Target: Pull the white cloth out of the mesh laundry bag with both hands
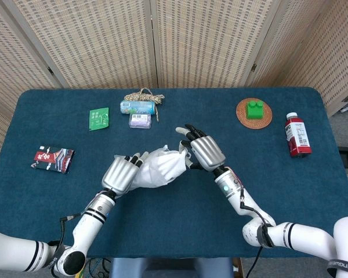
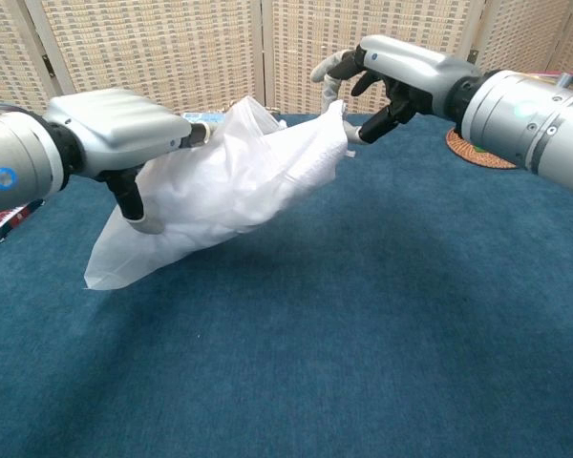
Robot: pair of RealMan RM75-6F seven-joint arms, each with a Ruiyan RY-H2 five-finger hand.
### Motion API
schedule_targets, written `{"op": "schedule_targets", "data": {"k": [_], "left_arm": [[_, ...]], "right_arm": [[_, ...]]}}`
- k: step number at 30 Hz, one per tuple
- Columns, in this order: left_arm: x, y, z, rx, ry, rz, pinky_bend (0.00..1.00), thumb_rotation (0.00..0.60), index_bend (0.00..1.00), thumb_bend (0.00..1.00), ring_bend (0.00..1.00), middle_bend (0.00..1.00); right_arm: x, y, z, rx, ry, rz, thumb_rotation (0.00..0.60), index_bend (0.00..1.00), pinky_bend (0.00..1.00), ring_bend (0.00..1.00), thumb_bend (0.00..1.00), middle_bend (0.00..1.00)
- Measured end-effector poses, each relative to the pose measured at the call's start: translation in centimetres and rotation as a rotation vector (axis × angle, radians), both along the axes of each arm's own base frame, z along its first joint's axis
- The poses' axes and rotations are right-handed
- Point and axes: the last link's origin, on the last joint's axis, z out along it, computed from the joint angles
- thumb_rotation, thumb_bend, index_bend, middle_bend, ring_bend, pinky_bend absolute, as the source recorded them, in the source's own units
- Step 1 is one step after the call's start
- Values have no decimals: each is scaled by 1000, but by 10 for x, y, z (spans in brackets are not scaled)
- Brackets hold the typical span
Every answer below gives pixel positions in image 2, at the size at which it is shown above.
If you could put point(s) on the transparent plastic bag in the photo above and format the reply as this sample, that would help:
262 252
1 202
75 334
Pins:
229 191

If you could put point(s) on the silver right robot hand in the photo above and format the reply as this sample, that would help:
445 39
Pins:
410 71

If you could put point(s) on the red and black card box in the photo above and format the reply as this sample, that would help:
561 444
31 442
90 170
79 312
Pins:
9 223

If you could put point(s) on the round woven coaster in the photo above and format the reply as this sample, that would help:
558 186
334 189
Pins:
463 152

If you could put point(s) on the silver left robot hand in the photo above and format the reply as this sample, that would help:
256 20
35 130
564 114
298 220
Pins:
119 126

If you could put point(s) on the woven folding screen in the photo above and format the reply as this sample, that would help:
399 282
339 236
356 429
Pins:
172 52

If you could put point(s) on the teal tissue pack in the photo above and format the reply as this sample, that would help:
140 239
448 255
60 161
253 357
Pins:
203 116

